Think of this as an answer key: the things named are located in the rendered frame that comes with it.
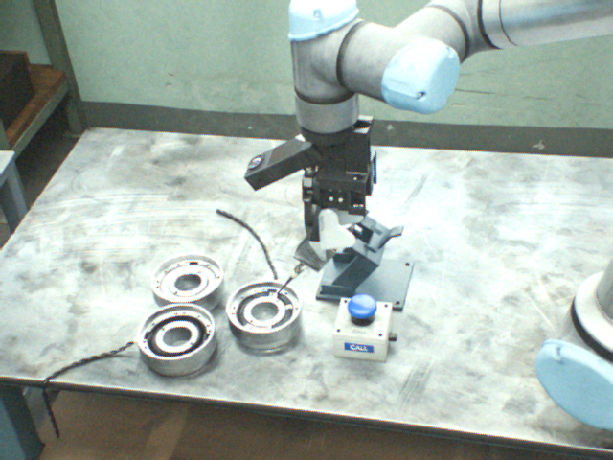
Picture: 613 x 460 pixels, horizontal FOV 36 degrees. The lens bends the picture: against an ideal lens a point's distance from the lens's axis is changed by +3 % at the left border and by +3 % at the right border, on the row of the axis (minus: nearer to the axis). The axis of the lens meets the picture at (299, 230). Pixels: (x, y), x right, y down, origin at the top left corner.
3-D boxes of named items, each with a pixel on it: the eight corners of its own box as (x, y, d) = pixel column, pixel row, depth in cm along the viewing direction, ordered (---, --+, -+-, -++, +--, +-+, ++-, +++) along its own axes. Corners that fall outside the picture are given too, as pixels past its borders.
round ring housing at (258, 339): (294, 356, 127) (292, 335, 124) (220, 349, 129) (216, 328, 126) (309, 304, 135) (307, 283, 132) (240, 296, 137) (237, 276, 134)
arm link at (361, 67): (483, 18, 98) (396, -6, 104) (421, 65, 92) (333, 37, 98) (478, 85, 103) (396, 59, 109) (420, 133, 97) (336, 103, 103)
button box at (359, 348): (333, 357, 126) (331, 332, 123) (343, 320, 131) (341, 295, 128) (394, 364, 124) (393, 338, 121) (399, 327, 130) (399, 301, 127)
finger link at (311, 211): (316, 248, 118) (314, 189, 113) (305, 247, 118) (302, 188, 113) (326, 228, 122) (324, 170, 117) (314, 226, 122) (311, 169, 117)
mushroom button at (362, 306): (346, 337, 125) (344, 310, 122) (351, 316, 128) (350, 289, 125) (375, 340, 125) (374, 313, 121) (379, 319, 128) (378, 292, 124)
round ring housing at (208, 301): (163, 272, 142) (159, 251, 140) (231, 273, 141) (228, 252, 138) (147, 321, 134) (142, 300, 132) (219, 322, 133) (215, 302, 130)
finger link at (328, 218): (353, 276, 121) (352, 217, 115) (309, 271, 122) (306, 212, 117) (358, 263, 123) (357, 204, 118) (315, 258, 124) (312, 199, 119)
